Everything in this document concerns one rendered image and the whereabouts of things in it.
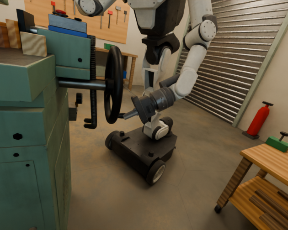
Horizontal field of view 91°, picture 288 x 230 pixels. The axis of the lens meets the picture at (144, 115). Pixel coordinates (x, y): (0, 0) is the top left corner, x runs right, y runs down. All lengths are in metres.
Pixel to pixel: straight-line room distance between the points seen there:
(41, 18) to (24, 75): 3.60
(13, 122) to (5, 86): 0.11
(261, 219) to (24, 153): 1.22
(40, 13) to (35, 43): 3.46
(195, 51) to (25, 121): 0.62
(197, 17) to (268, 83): 2.36
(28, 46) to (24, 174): 0.30
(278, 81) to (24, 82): 2.92
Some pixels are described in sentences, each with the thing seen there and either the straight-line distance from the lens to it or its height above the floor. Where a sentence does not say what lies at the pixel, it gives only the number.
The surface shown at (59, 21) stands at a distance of 0.52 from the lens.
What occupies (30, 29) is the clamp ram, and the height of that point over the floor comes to 0.95.
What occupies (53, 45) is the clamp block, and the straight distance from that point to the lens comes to 0.52.
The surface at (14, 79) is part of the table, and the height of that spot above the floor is 0.88.
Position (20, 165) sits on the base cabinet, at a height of 0.66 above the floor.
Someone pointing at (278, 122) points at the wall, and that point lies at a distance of 2.93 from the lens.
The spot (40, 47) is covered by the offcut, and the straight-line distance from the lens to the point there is 0.43.
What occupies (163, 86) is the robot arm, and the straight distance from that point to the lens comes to 0.60.
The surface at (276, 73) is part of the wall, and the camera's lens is 2.97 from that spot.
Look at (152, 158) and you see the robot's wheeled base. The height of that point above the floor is 0.21.
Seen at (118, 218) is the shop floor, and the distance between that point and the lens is 1.09.
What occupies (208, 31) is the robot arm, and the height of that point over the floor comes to 1.07.
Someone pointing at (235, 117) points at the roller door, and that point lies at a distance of 3.13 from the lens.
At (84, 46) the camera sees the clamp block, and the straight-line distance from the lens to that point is 0.51.
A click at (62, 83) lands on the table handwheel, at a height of 0.81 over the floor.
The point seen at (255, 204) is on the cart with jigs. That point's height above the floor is 0.19.
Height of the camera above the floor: 0.95
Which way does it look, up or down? 24 degrees down
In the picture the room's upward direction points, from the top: 11 degrees clockwise
